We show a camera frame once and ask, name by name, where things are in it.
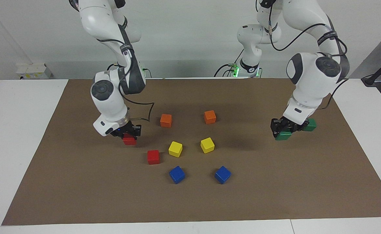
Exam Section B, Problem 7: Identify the red wooden cube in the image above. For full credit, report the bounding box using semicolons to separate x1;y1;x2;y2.
147;149;160;165
122;133;137;146

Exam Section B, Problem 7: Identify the green wooden cube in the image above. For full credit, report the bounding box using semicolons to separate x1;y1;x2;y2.
275;130;293;141
303;119;317;132

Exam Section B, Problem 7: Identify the orange wooden cube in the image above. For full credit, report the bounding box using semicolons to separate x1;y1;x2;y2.
160;113;172;128
204;110;217;124

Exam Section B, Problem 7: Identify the yellow wooden cube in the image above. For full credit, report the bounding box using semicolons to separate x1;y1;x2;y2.
168;141;183;158
200;137;215;154

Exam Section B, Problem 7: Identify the blue wooden cube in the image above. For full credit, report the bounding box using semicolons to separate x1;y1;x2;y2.
214;166;232;185
169;165;186;185

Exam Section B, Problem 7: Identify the brown paper mat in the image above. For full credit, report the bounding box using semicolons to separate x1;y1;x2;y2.
1;77;381;226

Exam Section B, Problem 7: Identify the black stand pole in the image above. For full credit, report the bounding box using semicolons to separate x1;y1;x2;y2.
361;51;381;87

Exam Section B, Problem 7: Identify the white power box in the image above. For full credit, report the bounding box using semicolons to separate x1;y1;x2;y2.
16;63;53;80

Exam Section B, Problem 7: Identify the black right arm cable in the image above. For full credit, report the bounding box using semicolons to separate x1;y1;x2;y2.
96;37;155;122

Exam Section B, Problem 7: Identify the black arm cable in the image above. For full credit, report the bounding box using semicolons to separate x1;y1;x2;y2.
268;0;348;109
96;37;155;122

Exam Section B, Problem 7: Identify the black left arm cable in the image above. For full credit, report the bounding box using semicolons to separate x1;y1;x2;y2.
268;0;348;109

